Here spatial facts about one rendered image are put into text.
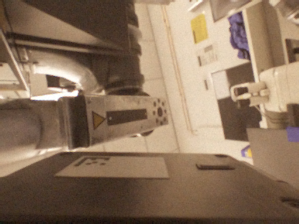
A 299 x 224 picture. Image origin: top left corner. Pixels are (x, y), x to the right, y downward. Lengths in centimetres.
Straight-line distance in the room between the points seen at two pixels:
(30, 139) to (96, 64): 19
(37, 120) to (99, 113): 9
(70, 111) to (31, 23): 13
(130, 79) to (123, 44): 9
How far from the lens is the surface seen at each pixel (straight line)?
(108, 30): 37
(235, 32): 158
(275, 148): 126
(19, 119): 28
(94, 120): 25
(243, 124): 170
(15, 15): 29
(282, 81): 85
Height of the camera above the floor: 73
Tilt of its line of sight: 56 degrees up
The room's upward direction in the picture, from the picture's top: 97 degrees counter-clockwise
